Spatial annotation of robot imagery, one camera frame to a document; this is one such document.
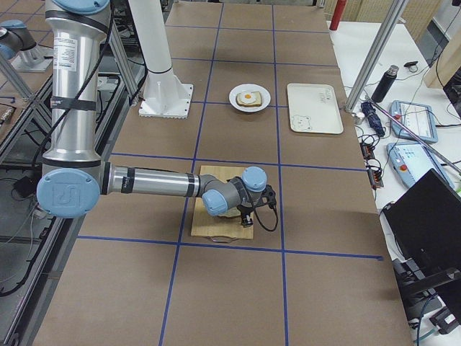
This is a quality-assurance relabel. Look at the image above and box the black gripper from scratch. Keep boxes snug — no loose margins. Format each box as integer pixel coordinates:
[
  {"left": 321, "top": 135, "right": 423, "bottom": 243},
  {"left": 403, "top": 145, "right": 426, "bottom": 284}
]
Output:
[{"left": 237, "top": 205, "right": 254, "bottom": 228}]

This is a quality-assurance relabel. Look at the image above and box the bread slice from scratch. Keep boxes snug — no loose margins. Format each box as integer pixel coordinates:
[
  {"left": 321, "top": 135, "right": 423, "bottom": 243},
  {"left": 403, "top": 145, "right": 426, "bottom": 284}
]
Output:
[{"left": 218, "top": 209, "right": 241, "bottom": 218}]

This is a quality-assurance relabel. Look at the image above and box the egg toast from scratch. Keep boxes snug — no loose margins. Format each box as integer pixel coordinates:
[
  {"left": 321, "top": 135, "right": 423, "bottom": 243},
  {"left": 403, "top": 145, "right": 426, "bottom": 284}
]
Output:
[{"left": 236, "top": 91, "right": 262, "bottom": 107}]

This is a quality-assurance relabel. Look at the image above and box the white round plate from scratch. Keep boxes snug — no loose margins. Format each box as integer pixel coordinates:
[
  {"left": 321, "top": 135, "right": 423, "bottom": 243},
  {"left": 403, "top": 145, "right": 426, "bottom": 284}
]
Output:
[{"left": 228, "top": 84, "right": 271, "bottom": 112}]

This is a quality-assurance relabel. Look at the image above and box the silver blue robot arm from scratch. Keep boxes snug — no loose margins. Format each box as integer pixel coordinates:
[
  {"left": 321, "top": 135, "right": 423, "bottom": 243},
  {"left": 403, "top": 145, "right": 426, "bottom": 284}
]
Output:
[
  {"left": 37, "top": 1, "right": 276, "bottom": 227},
  {"left": 1, "top": 19, "right": 37, "bottom": 60}
]

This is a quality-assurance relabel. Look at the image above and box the bamboo cutting board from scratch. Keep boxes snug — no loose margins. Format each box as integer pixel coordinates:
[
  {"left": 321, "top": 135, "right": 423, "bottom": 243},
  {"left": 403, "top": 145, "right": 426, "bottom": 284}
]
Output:
[{"left": 191, "top": 165, "right": 254, "bottom": 242}]

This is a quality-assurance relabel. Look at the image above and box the cream bear tray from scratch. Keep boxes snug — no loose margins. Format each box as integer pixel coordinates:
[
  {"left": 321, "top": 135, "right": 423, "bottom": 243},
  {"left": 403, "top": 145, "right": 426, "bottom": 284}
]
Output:
[{"left": 287, "top": 83, "right": 344, "bottom": 135}]

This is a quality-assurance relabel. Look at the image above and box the folded navy umbrella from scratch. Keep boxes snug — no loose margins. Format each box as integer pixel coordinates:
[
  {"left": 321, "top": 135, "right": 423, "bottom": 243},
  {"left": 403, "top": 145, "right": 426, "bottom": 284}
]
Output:
[{"left": 361, "top": 101, "right": 385, "bottom": 138}]

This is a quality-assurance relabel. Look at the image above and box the near teach pendant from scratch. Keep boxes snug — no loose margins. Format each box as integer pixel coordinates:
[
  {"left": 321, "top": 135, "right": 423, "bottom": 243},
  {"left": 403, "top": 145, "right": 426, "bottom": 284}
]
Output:
[{"left": 386, "top": 141, "right": 454, "bottom": 188}]

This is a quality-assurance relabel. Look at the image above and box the teach pendant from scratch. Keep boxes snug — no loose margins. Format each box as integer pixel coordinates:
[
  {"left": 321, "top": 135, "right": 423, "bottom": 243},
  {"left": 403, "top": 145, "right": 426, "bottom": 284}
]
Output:
[
  {"left": 390, "top": 100, "right": 438, "bottom": 143},
  {"left": 386, "top": 141, "right": 454, "bottom": 188}
]

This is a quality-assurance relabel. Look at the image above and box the black laptop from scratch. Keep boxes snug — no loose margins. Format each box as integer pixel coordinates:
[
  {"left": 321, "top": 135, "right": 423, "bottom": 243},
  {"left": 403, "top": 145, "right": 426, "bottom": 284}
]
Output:
[{"left": 384, "top": 169, "right": 460, "bottom": 318}]

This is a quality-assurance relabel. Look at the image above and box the black water bottle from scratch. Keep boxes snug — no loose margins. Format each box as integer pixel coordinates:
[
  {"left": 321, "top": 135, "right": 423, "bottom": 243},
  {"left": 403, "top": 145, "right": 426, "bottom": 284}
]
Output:
[{"left": 371, "top": 65, "right": 399, "bottom": 103}]

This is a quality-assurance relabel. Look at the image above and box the far teach pendant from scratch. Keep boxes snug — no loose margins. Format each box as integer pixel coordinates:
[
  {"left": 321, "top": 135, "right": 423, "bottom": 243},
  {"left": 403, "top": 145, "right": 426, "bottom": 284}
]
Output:
[{"left": 390, "top": 100, "right": 438, "bottom": 143}]

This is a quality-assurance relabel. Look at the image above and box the metal grabber stick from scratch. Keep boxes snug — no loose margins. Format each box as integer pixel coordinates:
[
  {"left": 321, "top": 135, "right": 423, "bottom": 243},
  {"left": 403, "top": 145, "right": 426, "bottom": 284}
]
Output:
[{"left": 365, "top": 95, "right": 461, "bottom": 174}]

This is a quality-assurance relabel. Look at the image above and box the red cylinder bottle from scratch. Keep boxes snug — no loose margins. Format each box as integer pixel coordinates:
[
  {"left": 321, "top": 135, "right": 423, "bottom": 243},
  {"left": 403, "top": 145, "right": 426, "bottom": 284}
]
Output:
[{"left": 329, "top": 0, "right": 347, "bottom": 31}]

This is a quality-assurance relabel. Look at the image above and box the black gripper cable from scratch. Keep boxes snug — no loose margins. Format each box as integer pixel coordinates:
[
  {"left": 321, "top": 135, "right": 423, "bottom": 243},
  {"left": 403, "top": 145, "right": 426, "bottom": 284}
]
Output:
[{"left": 248, "top": 201, "right": 279, "bottom": 232}]

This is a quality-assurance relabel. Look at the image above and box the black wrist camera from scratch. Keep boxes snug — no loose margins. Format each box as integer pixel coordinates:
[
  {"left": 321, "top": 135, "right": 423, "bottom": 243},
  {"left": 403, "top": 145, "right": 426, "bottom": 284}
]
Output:
[{"left": 260, "top": 185, "right": 277, "bottom": 210}]

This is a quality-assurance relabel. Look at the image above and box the white pedestal column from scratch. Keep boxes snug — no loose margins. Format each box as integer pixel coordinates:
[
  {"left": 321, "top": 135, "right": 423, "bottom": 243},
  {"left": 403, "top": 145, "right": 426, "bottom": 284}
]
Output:
[{"left": 129, "top": 0, "right": 194, "bottom": 119}]

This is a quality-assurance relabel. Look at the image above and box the aluminium frame post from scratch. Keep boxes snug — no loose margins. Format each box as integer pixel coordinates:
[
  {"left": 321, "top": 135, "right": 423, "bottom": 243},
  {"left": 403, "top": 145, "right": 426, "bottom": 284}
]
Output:
[{"left": 344, "top": 0, "right": 408, "bottom": 113}]

